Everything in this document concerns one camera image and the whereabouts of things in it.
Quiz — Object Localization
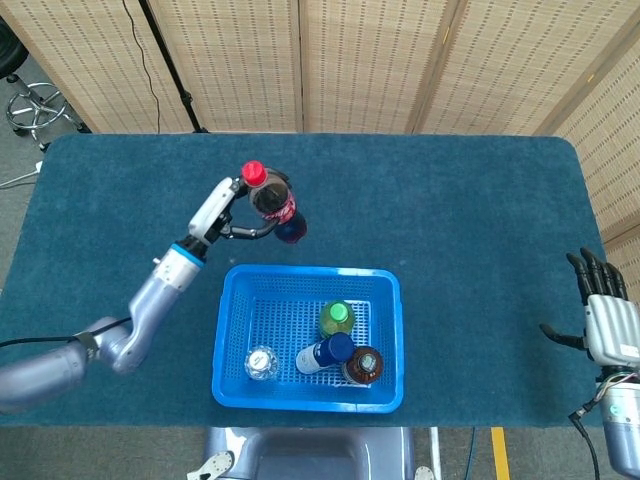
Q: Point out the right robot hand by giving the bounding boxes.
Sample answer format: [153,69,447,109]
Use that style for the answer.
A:
[539,247,640,372]

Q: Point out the black tripod stand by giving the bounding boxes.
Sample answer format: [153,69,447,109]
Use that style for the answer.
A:
[138,0,209,134]

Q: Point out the cola bottle red cap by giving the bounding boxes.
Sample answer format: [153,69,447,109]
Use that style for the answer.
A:
[241,160,308,245]

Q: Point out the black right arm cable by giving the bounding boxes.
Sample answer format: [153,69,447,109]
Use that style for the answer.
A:
[568,397,601,480]

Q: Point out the white floor cable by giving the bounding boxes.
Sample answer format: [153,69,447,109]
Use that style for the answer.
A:
[0,159,44,190]

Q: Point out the blue floor cable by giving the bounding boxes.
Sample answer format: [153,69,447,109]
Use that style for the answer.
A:
[462,427,477,480]

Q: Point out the green tea bottle green cap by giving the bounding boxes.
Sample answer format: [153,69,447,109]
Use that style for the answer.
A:
[319,299,357,339]

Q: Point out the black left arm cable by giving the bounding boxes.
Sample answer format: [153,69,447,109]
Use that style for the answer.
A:
[0,317,132,350]

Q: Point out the clear water bottle white cap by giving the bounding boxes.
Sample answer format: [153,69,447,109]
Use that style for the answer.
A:
[243,346,281,381]

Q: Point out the black stool chrome base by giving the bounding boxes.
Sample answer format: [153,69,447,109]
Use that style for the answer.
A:
[0,17,92,154]

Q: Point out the thin black hanging cable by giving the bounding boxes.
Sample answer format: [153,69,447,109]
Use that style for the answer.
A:
[121,0,162,134]

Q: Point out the blue plastic basket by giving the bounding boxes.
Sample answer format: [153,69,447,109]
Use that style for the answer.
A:
[212,263,404,414]

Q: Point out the white table leg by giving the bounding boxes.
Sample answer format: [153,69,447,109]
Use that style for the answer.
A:
[428,427,444,480]

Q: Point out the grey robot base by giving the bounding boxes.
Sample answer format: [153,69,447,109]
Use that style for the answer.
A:
[187,427,441,480]

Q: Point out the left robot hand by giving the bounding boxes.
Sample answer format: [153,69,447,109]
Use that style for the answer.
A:
[187,175,282,247]

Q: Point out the brown tea bottle black cap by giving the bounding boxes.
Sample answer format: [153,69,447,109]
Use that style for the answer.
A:
[341,345,385,386]

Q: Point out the teal tablecloth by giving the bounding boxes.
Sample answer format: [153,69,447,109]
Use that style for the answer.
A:
[0,133,629,429]

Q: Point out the navy white drink bottle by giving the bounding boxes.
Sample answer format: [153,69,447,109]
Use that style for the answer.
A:
[295,332,357,375]

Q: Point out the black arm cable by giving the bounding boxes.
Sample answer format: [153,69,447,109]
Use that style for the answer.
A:
[568,397,601,480]
[0,317,132,350]

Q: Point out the bamboo folding screen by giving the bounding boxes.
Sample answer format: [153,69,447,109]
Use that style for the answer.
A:
[0,0,640,311]

